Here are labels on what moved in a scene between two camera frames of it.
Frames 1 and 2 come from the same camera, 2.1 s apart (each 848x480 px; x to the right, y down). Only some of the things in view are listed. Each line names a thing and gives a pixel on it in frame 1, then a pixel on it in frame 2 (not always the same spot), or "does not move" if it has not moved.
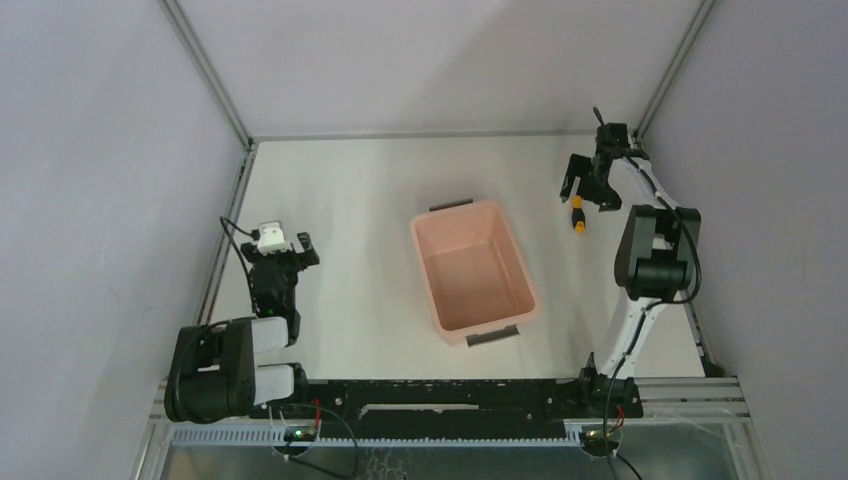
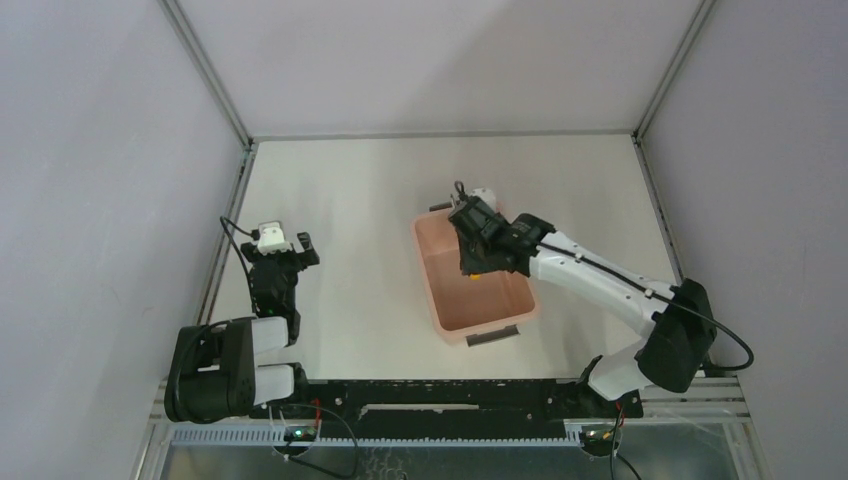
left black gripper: [285, 261] does not move
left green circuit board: [300, 433] does not move
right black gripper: [580, 166] to [470, 265]
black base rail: [450, 409] does not move
